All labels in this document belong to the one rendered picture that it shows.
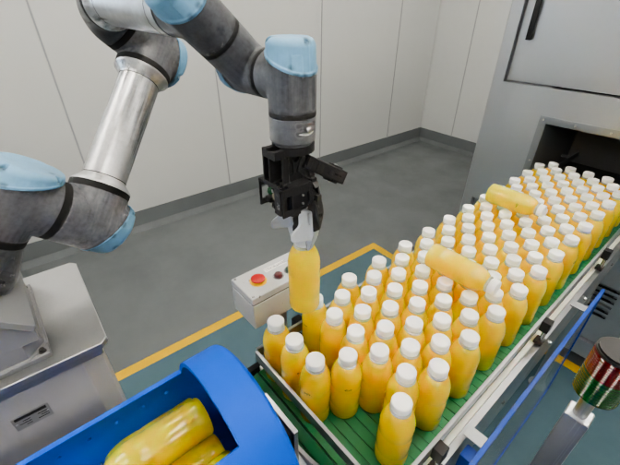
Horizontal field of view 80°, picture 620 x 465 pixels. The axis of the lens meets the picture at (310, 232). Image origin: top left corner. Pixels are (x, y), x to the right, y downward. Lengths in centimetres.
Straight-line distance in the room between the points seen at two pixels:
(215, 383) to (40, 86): 274
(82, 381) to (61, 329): 11
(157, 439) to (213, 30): 60
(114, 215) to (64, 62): 234
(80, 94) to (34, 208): 241
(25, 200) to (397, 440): 77
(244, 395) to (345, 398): 34
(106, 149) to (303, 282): 48
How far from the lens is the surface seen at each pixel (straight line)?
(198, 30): 59
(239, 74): 63
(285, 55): 56
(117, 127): 88
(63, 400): 93
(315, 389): 81
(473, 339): 89
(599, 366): 73
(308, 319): 93
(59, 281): 103
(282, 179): 61
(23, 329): 80
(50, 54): 310
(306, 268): 73
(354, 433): 92
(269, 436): 57
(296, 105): 57
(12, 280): 86
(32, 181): 77
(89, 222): 82
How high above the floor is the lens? 170
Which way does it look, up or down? 33 degrees down
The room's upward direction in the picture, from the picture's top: straight up
